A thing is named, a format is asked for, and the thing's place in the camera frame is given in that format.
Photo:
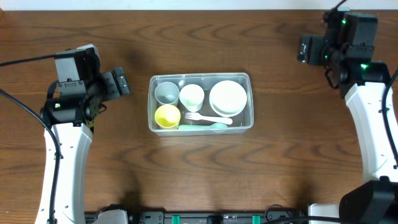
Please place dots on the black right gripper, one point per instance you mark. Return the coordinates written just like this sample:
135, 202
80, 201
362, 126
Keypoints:
311, 50

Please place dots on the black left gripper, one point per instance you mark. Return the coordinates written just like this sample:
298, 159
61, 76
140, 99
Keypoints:
111, 84

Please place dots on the grey plastic cup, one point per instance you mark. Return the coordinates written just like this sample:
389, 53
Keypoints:
167, 93

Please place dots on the yellow plastic cup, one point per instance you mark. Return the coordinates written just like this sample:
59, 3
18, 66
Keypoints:
167, 117

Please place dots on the white plastic cup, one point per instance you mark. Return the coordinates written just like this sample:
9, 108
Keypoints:
192, 97

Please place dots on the pink plastic fork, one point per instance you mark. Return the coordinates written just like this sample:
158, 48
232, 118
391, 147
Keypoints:
199, 117

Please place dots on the grey blue plastic bowl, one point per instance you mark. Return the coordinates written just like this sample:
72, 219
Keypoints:
226, 114

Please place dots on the white plastic bowl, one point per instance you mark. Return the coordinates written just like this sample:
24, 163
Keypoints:
228, 96

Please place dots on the mint green plastic spoon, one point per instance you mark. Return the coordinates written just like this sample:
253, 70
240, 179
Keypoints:
212, 126

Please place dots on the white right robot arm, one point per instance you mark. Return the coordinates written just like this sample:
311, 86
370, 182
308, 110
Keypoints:
366, 88

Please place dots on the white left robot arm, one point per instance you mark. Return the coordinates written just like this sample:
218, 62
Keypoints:
69, 113

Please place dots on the clear plastic container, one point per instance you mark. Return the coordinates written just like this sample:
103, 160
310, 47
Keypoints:
241, 123

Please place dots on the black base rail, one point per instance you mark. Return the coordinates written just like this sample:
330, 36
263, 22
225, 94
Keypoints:
274, 212

